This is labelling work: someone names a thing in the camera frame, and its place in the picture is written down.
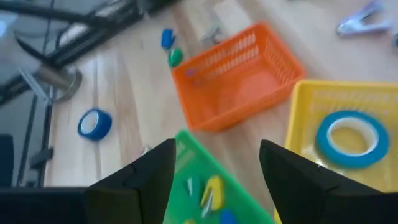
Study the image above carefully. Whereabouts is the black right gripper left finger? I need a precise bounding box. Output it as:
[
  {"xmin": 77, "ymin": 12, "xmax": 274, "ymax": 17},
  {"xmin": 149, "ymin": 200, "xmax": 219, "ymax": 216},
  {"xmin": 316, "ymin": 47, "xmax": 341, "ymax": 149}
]
[{"xmin": 0, "ymin": 138, "xmax": 177, "ymax": 224}]

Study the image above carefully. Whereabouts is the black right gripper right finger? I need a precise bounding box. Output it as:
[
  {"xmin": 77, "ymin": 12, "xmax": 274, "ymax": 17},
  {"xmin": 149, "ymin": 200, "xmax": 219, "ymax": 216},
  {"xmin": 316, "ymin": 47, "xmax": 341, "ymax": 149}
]
[{"xmin": 259, "ymin": 139, "xmax": 398, "ymax": 224}]

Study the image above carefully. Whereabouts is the light blue tape roll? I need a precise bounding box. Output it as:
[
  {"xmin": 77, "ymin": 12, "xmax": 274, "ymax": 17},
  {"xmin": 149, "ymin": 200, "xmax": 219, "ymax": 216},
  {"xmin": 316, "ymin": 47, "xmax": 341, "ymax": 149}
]
[{"xmin": 315, "ymin": 110, "xmax": 390, "ymax": 170}]

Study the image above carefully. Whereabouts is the dark blue tape roll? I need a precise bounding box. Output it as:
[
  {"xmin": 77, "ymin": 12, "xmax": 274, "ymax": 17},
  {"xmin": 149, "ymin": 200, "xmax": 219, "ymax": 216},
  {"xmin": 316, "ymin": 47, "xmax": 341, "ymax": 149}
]
[{"xmin": 76, "ymin": 108, "xmax": 113, "ymax": 142}]

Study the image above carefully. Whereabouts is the yellow mini stapler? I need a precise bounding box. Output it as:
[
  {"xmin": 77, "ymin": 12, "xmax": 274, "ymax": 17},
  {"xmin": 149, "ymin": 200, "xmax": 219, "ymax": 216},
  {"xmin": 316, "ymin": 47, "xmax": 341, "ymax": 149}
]
[{"xmin": 200, "ymin": 175, "xmax": 225, "ymax": 218}]

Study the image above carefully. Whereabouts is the purple staple remover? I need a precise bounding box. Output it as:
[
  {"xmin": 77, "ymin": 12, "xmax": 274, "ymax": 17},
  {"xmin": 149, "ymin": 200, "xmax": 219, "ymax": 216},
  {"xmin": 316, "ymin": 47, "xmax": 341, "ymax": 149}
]
[{"xmin": 335, "ymin": 0, "xmax": 393, "ymax": 37}]

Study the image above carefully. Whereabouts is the green plastic basket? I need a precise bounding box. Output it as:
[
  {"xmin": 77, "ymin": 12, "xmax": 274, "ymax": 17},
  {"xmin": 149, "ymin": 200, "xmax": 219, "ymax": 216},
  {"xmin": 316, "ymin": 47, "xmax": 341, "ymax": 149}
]
[{"xmin": 163, "ymin": 129, "xmax": 276, "ymax": 224}]

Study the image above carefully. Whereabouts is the yellow plastic basket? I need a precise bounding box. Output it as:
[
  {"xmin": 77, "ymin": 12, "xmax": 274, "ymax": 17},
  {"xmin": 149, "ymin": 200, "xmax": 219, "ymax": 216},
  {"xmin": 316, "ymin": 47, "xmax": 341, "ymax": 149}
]
[{"xmin": 273, "ymin": 79, "xmax": 398, "ymax": 224}]

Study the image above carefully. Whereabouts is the orange plastic basket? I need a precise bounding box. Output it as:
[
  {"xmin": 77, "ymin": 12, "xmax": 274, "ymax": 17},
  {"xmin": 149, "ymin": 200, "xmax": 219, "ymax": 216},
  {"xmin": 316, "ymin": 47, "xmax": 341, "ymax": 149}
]
[{"xmin": 170, "ymin": 21, "xmax": 306, "ymax": 133}]

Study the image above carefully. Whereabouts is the black frame clamp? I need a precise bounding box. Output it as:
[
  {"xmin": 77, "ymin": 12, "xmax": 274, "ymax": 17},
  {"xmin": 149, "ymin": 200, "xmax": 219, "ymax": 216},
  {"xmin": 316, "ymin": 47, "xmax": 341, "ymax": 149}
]
[{"xmin": 29, "ymin": 147, "xmax": 54, "ymax": 170}]

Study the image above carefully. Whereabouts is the small black camera box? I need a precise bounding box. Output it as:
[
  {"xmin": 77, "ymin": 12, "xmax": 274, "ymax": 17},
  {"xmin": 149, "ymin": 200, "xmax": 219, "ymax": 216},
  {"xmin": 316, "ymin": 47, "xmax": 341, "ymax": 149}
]
[{"xmin": 0, "ymin": 134, "xmax": 15, "ymax": 187}]

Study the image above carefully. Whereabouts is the black aluminium table frame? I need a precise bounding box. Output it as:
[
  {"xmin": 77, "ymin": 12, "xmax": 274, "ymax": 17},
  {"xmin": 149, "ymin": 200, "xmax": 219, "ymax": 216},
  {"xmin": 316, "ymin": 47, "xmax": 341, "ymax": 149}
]
[{"xmin": 0, "ymin": 0, "xmax": 178, "ymax": 187}]

